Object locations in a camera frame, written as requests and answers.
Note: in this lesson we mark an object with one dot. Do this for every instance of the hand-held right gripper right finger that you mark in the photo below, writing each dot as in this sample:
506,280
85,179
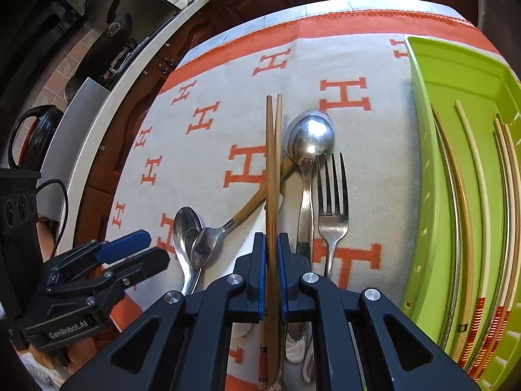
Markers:
283,277

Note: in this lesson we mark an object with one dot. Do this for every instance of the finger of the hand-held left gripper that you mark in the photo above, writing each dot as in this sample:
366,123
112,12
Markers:
150,260
122,246

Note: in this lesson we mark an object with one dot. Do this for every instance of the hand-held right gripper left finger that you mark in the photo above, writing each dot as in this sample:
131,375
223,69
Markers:
262,277

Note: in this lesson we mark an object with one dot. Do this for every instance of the steel soup spoon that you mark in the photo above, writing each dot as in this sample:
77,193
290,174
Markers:
181,228

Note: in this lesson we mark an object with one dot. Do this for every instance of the brown wooden chopstick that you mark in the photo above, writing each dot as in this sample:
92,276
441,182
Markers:
278,130
269,150

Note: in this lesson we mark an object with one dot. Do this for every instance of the large steel spoon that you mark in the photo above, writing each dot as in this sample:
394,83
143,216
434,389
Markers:
309,134

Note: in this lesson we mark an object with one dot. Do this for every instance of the steel chopstick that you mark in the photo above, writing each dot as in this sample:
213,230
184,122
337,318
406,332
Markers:
449,321

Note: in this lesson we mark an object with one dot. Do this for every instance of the green plastic utensil tray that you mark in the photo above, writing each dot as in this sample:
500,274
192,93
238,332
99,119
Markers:
468,73

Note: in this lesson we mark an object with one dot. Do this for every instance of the person's left forearm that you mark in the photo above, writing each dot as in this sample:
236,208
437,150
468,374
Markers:
38,370

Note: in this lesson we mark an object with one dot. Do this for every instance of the person's left hand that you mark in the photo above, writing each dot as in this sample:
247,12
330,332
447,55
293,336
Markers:
87,350

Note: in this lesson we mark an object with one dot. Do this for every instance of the steel fork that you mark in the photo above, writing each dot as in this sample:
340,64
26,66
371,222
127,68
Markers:
331,220

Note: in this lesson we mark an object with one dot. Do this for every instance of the stainless steel panel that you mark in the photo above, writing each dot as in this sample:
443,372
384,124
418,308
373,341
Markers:
77,130

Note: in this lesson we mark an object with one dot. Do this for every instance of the dark round pot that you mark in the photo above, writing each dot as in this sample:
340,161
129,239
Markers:
76,89

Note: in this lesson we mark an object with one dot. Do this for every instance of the orange and white printed cloth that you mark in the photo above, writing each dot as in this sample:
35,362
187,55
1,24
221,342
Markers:
228,102

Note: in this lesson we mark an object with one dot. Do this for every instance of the white printed tablecloth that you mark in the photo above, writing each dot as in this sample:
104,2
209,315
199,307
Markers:
325,8

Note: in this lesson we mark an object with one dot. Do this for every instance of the grey cabinet appliance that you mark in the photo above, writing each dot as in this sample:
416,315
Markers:
496,0

